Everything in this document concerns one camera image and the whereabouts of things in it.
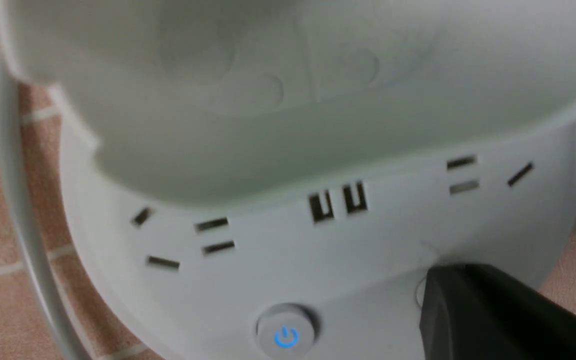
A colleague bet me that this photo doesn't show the white lamp power cable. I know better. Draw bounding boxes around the white lamp power cable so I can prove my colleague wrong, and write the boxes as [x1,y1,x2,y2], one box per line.
[0,50,94,360]

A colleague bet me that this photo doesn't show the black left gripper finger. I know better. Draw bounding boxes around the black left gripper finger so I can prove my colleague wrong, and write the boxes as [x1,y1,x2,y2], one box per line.
[419,263,576,360]

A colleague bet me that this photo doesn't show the white desk lamp with base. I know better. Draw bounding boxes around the white desk lamp with base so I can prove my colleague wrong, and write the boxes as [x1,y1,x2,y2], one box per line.
[0,0,576,360]

